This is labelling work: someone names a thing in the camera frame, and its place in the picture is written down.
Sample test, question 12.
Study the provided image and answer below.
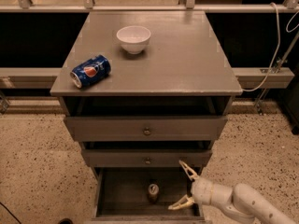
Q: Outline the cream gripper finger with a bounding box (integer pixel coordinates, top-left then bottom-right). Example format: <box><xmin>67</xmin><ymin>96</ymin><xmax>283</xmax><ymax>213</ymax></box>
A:
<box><xmin>178</xmin><ymin>160</ymin><xmax>199</xmax><ymax>181</ymax></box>
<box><xmin>168</xmin><ymin>195</ymin><xmax>194</xmax><ymax>211</ymax></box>

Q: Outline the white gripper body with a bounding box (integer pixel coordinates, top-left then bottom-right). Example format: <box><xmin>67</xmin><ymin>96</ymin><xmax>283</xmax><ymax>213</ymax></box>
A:
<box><xmin>191</xmin><ymin>177</ymin><xmax>233</xmax><ymax>207</ymax></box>

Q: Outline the orange soda can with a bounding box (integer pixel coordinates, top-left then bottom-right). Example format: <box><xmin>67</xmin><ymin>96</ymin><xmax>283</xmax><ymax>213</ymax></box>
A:
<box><xmin>148</xmin><ymin>184</ymin><xmax>160</xmax><ymax>203</ymax></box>

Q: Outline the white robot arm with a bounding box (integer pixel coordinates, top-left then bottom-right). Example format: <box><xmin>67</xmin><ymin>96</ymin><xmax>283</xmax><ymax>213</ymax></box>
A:
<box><xmin>168</xmin><ymin>160</ymin><xmax>297</xmax><ymax>224</ymax></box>

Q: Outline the grey open bottom drawer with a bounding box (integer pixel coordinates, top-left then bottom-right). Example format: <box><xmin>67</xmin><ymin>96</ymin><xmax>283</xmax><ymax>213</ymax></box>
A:
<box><xmin>84</xmin><ymin>167</ymin><xmax>212</xmax><ymax>224</ymax></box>

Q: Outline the grey middle drawer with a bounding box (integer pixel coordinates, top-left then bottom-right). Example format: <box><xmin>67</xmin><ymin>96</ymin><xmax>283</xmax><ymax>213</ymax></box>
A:
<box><xmin>82</xmin><ymin>149</ymin><xmax>212</xmax><ymax>167</ymax></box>

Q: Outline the grey top drawer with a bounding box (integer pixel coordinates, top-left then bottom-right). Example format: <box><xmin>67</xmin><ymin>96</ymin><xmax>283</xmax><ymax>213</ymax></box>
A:
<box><xmin>64</xmin><ymin>116</ymin><xmax>227</xmax><ymax>142</ymax></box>

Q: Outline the blue Pepsi can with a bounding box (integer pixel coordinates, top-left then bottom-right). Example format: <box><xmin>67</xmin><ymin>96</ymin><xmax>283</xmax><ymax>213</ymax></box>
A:
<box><xmin>70</xmin><ymin>55</ymin><xmax>111</xmax><ymax>89</ymax></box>

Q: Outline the metal stand pole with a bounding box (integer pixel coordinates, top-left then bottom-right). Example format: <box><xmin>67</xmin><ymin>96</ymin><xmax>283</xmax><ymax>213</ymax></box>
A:
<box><xmin>254</xmin><ymin>31</ymin><xmax>299</xmax><ymax>116</ymax></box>

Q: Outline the white ceramic bowl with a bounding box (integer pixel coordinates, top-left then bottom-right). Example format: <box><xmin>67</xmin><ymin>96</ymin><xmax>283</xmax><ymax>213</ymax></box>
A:
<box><xmin>116</xmin><ymin>25</ymin><xmax>151</xmax><ymax>54</ymax></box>

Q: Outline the white cable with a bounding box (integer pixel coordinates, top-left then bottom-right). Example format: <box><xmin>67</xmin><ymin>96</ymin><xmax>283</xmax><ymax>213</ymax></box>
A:
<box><xmin>242</xmin><ymin>2</ymin><xmax>299</xmax><ymax>93</ymax></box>

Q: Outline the black floor cable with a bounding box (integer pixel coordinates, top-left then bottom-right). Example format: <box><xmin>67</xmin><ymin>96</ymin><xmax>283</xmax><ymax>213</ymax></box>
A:
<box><xmin>0</xmin><ymin>200</ymin><xmax>24</xmax><ymax>224</ymax></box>

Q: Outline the metal window rail frame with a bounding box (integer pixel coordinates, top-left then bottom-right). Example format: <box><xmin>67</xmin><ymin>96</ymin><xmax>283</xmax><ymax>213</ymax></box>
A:
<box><xmin>0</xmin><ymin>0</ymin><xmax>298</xmax><ymax>91</ymax></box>

